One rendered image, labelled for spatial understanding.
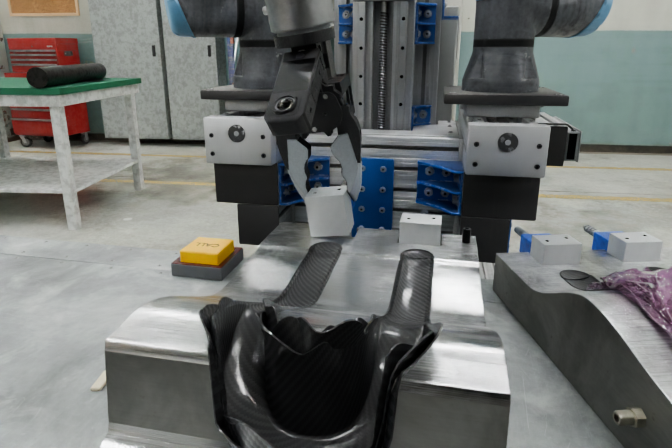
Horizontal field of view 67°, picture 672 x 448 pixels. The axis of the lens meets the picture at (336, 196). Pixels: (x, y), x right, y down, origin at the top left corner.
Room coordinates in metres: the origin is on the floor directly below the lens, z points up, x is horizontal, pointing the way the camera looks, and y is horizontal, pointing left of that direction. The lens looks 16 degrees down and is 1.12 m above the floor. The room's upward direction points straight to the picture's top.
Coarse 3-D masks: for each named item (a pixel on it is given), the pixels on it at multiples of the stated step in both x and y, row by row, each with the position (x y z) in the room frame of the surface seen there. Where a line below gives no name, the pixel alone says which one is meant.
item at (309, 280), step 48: (288, 288) 0.47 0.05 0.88; (240, 336) 0.34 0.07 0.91; (288, 336) 0.28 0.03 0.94; (336, 336) 0.27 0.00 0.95; (384, 336) 0.33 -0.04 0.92; (432, 336) 0.28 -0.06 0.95; (240, 384) 0.31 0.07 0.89; (288, 384) 0.28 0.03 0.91; (336, 384) 0.28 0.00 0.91; (384, 384) 0.25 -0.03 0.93; (240, 432) 0.25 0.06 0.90; (288, 432) 0.28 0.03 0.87; (336, 432) 0.28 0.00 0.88; (384, 432) 0.25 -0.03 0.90
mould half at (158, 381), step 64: (256, 256) 0.55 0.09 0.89; (384, 256) 0.54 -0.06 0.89; (448, 256) 0.54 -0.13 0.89; (128, 320) 0.32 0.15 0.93; (192, 320) 0.32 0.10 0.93; (320, 320) 0.32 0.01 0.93; (448, 320) 0.40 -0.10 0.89; (128, 384) 0.29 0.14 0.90; (192, 384) 0.28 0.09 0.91; (448, 384) 0.25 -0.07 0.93
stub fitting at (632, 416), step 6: (630, 408) 0.34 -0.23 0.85; (636, 408) 0.33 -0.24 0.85; (618, 414) 0.33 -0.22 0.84; (624, 414) 0.33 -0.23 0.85; (630, 414) 0.33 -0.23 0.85; (636, 414) 0.33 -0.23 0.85; (642, 414) 0.33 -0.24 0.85; (618, 420) 0.33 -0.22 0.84; (624, 420) 0.33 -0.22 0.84; (630, 420) 0.33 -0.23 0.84; (636, 420) 0.33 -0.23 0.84; (642, 420) 0.33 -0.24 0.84; (636, 426) 0.33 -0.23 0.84; (642, 426) 0.33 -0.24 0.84
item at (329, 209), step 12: (312, 192) 0.61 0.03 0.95; (324, 192) 0.60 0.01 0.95; (336, 192) 0.60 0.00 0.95; (312, 204) 0.60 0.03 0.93; (324, 204) 0.59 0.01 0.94; (336, 204) 0.59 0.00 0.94; (348, 204) 0.61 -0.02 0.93; (312, 216) 0.60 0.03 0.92; (324, 216) 0.59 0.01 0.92; (336, 216) 0.59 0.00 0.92; (348, 216) 0.60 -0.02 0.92; (312, 228) 0.60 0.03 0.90; (324, 228) 0.60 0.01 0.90; (336, 228) 0.59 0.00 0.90; (348, 228) 0.59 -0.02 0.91
